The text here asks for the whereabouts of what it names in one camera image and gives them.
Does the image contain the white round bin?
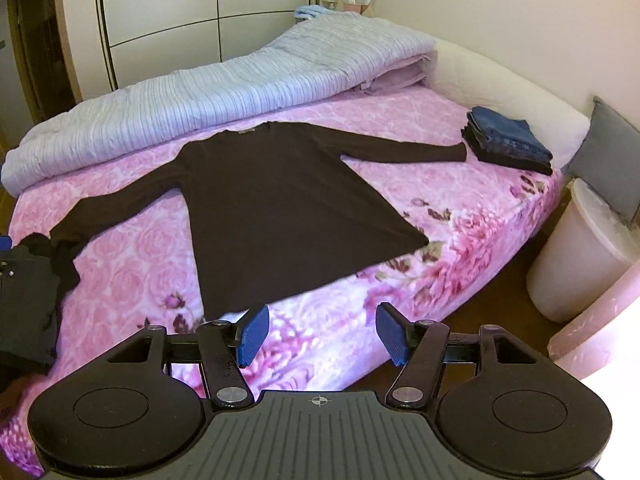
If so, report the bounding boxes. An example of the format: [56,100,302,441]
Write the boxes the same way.
[526,177,636,323]

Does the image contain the light blue ribbed quilt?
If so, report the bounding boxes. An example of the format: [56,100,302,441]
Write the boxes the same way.
[0,12,438,196]

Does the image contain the dark brown long-sleeve shirt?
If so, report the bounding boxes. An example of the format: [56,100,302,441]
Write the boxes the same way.
[49,121,468,321]

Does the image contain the lilac folded blanket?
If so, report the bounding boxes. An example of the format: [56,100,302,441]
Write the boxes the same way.
[352,57,431,95]

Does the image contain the bed with pink floral sheet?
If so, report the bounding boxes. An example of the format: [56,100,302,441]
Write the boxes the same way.
[0,85,563,476]

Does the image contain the folded blue jeans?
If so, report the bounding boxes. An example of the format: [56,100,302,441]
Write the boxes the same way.
[467,106,551,161]

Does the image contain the light blue towel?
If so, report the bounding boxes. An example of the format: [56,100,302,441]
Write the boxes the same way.
[294,5,333,22]

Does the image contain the black garment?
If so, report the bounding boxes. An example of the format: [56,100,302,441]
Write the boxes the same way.
[0,232,81,391]

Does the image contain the white wardrobe with black lines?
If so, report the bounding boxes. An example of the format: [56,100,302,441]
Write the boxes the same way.
[52,0,321,101]

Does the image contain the grey pillow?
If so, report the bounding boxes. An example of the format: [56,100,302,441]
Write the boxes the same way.
[567,96,640,226]

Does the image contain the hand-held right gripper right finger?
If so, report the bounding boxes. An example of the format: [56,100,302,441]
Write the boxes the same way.
[375,302,538,408]

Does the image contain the folded dark jeans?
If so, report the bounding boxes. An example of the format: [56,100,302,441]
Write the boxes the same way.
[461,125,555,177]

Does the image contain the pink round side table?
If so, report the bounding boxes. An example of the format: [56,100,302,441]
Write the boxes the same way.
[547,267,640,381]

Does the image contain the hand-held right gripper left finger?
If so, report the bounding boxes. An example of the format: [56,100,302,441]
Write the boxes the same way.
[107,305,271,408]

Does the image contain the white padded headboard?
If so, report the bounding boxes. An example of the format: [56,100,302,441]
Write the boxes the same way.
[432,37,591,171]

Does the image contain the wooden door frame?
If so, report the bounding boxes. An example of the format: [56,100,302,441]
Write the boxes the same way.
[5,0,51,123]

